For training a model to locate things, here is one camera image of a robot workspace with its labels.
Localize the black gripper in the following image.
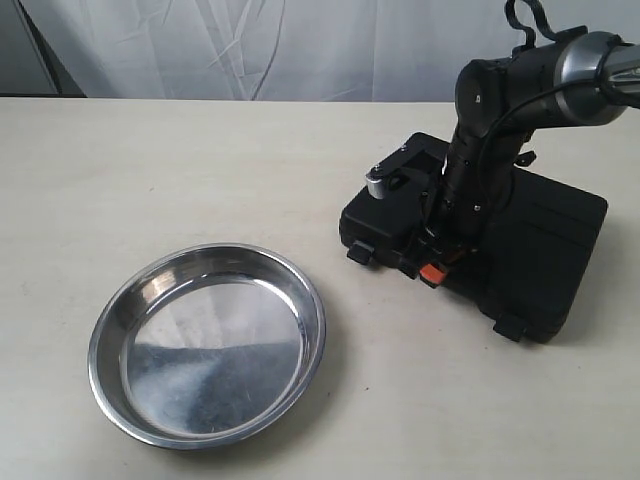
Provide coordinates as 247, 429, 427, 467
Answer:
409, 164, 510, 288

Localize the black plastic tool case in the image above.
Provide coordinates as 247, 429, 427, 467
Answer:
339, 131, 609, 346

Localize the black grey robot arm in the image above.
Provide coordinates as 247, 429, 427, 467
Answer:
403, 31, 639, 287

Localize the round stainless steel tray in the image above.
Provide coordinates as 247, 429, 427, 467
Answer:
87, 243, 327, 451

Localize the white backdrop curtain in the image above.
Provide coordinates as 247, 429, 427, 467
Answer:
14, 0, 640, 104

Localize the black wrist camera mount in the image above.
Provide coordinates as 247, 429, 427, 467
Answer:
365, 132, 449, 200

